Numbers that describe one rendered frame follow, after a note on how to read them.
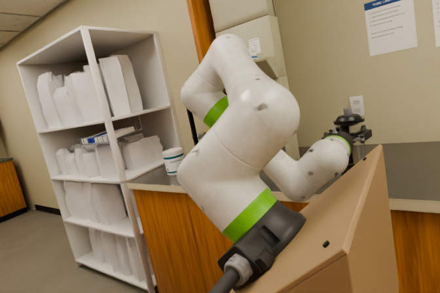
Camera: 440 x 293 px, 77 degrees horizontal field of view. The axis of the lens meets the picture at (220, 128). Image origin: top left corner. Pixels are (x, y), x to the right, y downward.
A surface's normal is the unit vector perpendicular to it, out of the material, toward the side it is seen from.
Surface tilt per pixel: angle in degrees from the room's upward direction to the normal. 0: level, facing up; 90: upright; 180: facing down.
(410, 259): 90
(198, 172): 81
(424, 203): 90
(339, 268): 90
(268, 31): 90
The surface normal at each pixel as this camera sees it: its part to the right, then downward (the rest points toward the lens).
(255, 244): 0.32, -0.77
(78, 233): 0.81, -0.08
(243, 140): -0.30, 0.19
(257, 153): 0.10, 0.49
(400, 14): -0.55, 0.22
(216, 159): -0.46, 0.05
